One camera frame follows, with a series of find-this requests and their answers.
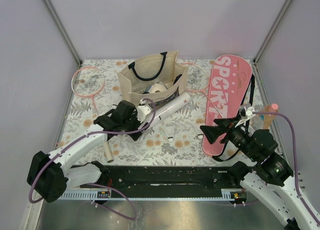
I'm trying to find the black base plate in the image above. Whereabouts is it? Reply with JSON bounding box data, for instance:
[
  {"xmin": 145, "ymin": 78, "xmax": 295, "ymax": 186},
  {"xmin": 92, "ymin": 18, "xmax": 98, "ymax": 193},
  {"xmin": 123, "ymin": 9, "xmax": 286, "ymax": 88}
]
[{"xmin": 96, "ymin": 165, "xmax": 241, "ymax": 199}]

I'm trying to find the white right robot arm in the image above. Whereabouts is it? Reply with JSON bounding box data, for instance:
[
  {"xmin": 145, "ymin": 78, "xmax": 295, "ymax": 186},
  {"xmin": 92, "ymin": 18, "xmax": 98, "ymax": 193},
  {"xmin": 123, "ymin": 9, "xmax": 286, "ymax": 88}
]
[{"xmin": 200, "ymin": 118, "xmax": 320, "ymax": 229}]

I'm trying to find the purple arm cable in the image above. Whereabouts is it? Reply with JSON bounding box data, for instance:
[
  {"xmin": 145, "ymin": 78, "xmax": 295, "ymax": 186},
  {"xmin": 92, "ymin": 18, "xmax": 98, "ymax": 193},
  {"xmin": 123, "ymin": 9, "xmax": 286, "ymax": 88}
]
[
  {"xmin": 253, "ymin": 111, "xmax": 320, "ymax": 227},
  {"xmin": 29, "ymin": 97, "xmax": 157, "ymax": 203}
]

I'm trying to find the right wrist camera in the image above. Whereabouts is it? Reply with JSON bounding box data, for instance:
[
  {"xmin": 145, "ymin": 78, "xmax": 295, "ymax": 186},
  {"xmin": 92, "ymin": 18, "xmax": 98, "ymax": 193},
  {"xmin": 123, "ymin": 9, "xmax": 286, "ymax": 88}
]
[{"xmin": 238, "ymin": 103, "xmax": 255, "ymax": 124}]

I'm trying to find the pink badminton racket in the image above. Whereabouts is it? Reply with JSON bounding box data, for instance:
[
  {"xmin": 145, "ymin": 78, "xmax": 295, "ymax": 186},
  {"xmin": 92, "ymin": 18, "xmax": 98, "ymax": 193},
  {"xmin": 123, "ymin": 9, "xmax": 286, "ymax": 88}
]
[
  {"xmin": 181, "ymin": 62, "xmax": 224, "ymax": 117},
  {"xmin": 71, "ymin": 66, "xmax": 105, "ymax": 123}
]

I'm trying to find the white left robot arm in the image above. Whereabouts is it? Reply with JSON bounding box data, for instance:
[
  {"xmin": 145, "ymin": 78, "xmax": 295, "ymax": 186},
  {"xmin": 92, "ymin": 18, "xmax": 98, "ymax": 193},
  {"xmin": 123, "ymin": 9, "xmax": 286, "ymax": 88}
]
[{"xmin": 26, "ymin": 100, "xmax": 153, "ymax": 203}]

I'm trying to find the white slotted cable duct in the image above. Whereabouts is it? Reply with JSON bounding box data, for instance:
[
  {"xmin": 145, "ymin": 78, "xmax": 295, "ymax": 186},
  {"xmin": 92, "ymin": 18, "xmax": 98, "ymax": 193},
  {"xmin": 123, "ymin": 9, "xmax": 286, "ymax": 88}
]
[{"xmin": 59, "ymin": 188, "xmax": 112, "ymax": 200}]

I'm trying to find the white shuttlecock tube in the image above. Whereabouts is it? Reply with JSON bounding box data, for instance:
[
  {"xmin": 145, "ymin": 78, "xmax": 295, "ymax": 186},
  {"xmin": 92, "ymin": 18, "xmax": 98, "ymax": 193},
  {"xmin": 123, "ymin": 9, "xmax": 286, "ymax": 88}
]
[{"xmin": 139, "ymin": 92, "xmax": 191, "ymax": 128}]

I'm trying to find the white tape roll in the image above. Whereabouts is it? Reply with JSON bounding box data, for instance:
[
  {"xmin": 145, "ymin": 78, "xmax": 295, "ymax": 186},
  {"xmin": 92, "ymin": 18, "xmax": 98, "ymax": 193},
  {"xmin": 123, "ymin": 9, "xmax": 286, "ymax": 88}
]
[{"xmin": 148, "ymin": 82, "xmax": 167, "ymax": 93}]

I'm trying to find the floral table mat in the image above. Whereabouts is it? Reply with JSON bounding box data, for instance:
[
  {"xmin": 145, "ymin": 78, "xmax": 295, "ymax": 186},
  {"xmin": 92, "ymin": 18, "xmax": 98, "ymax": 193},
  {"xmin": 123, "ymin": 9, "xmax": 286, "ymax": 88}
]
[{"xmin": 57, "ymin": 59, "xmax": 252, "ymax": 166}]

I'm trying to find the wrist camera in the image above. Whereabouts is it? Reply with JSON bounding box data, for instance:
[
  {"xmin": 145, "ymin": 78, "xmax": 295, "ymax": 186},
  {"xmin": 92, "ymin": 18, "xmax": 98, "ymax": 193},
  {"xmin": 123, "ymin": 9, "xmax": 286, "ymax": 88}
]
[
  {"xmin": 136, "ymin": 99, "xmax": 155, "ymax": 122},
  {"xmin": 238, "ymin": 103, "xmax": 255, "ymax": 124}
]

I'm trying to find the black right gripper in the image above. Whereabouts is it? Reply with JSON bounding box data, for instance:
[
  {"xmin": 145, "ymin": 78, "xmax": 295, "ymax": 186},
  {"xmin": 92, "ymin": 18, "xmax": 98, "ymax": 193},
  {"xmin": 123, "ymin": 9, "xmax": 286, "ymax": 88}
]
[{"xmin": 199, "ymin": 113, "xmax": 258, "ymax": 160}]

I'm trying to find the clear bottle pink cap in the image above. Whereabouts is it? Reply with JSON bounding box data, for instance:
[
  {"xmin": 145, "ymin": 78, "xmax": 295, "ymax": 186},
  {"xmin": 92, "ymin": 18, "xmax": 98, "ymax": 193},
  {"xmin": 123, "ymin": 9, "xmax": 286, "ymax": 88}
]
[{"xmin": 251, "ymin": 103, "xmax": 279, "ymax": 130}]

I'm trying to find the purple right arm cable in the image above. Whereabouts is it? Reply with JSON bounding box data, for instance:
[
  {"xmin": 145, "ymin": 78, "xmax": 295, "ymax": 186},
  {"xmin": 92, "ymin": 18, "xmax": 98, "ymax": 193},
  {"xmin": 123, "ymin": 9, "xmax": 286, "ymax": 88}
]
[{"xmin": 253, "ymin": 111, "xmax": 320, "ymax": 227}]

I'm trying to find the pink badminton racket left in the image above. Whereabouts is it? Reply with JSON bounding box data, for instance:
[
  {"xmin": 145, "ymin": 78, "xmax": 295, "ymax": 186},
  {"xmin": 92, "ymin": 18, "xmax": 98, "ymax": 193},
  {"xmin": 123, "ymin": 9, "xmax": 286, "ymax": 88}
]
[{"xmin": 71, "ymin": 66, "xmax": 105, "ymax": 123}]

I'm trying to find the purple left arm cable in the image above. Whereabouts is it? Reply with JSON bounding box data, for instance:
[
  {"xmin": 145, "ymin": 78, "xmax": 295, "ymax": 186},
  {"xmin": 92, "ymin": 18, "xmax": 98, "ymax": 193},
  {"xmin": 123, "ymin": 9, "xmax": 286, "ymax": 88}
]
[{"xmin": 29, "ymin": 97, "xmax": 157, "ymax": 203}]

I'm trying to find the white shuttlecock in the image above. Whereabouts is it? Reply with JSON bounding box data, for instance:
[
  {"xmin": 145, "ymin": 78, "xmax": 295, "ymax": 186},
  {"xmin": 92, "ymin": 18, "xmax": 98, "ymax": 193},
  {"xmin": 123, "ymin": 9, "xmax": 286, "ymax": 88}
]
[
  {"xmin": 163, "ymin": 125, "xmax": 175, "ymax": 142},
  {"xmin": 193, "ymin": 123, "xmax": 204, "ymax": 140}
]

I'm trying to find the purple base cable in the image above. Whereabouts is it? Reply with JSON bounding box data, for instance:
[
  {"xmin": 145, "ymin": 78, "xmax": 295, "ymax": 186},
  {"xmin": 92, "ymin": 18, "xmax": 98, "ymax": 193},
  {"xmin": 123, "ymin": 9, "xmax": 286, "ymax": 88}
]
[{"xmin": 91, "ymin": 186, "xmax": 138, "ymax": 220}]

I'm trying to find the pink racket cover bag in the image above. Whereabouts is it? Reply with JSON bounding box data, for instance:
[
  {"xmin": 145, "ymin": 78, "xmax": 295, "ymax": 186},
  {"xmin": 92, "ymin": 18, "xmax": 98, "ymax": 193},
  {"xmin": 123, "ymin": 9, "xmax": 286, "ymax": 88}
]
[{"xmin": 201, "ymin": 54, "xmax": 253, "ymax": 157}]

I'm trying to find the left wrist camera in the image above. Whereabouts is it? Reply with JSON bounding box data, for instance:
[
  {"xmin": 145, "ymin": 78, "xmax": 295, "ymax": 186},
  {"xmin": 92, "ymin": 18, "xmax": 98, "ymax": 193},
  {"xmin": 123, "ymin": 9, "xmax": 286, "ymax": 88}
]
[{"xmin": 136, "ymin": 99, "xmax": 155, "ymax": 122}]

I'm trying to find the pink badminton racket right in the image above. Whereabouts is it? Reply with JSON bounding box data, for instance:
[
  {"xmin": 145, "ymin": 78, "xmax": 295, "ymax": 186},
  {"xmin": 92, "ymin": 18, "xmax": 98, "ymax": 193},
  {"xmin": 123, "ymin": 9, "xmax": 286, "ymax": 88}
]
[{"xmin": 181, "ymin": 62, "xmax": 224, "ymax": 117}]

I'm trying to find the beige canvas tote bag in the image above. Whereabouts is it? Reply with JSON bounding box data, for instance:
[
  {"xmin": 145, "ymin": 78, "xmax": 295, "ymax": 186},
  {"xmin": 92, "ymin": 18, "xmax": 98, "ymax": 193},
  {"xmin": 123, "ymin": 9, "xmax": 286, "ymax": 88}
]
[{"xmin": 117, "ymin": 51, "xmax": 188, "ymax": 107}]

